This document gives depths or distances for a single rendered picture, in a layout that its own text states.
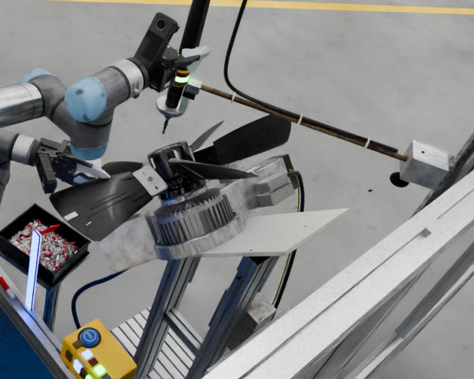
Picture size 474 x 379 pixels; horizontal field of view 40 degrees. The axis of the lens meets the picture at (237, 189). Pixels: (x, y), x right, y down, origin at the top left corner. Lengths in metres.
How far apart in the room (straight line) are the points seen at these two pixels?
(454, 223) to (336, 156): 3.37
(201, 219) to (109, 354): 0.43
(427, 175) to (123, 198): 0.77
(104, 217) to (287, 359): 1.21
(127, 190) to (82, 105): 0.53
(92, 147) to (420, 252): 0.85
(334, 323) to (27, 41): 3.74
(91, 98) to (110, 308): 1.79
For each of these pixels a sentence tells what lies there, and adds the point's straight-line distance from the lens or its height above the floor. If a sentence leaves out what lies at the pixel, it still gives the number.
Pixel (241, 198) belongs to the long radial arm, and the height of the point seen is 1.11.
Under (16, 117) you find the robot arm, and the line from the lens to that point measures 1.33.
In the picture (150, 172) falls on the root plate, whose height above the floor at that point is 1.19.
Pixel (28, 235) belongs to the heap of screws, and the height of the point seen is 0.84.
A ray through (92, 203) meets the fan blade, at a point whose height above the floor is 1.18.
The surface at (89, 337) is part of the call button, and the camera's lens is 1.60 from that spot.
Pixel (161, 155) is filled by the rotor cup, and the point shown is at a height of 1.24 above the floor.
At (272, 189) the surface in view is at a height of 1.15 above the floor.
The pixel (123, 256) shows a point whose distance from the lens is 1.87.
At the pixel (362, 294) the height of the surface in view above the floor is 2.05.
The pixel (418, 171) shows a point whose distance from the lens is 1.59.
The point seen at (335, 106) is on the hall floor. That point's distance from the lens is 4.43.
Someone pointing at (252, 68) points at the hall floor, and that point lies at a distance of 4.44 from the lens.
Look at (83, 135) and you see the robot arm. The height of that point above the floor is 1.56.
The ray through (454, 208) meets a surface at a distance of 0.72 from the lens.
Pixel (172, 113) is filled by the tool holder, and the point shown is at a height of 1.46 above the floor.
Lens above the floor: 2.47
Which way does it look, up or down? 44 degrees down
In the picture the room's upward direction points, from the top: 23 degrees clockwise
